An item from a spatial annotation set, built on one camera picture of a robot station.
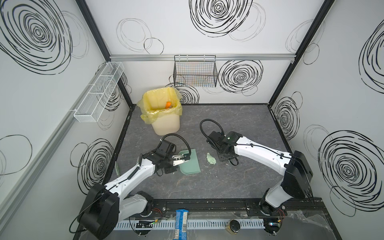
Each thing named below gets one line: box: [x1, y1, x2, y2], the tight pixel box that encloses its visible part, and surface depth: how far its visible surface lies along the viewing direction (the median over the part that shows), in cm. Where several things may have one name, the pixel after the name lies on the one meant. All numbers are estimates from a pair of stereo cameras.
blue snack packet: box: [173, 209, 189, 240], surface depth 70 cm
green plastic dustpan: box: [178, 148, 201, 175], surface depth 91 cm
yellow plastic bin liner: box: [137, 87, 183, 124], surface depth 95 cm
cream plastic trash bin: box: [151, 105, 182, 136], surface depth 86 cm
